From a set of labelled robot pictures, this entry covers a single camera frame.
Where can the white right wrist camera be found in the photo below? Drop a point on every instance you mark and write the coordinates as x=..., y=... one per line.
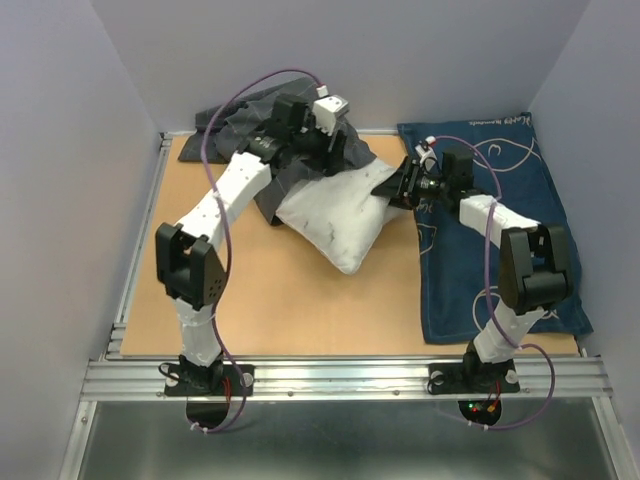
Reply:
x=426, y=153

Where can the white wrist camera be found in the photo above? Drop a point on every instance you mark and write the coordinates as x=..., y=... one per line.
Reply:
x=328, y=110
x=426, y=153

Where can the grey checked pillowcase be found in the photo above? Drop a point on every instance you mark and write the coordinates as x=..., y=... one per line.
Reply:
x=247, y=112

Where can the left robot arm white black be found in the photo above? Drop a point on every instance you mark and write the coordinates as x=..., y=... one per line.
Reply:
x=187, y=259

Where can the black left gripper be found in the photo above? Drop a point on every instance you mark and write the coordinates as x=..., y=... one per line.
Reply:
x=319, y=162

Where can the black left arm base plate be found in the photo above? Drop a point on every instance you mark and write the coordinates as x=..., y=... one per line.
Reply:
x=218, y=380

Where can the aluminium table edge frame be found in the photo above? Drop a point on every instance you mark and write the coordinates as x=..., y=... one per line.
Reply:
x=284, y=300

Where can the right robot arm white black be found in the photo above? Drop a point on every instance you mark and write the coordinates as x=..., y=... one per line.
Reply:
x=534, y=275

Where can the blue fish-print cushion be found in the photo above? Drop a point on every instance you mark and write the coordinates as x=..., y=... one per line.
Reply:
x=459, y=256

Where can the aluminium mounting rail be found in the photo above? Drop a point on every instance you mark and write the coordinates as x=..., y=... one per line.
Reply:
x=329, y=378

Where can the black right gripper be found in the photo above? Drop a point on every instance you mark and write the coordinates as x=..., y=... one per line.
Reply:
x=401, y=192

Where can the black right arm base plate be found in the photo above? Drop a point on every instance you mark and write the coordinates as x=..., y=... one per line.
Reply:
x=457, y=379

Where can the white stained pillow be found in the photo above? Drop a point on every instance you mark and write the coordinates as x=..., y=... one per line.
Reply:
x=339, y=215

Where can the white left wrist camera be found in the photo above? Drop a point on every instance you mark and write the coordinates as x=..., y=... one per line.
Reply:
x=328, y=110

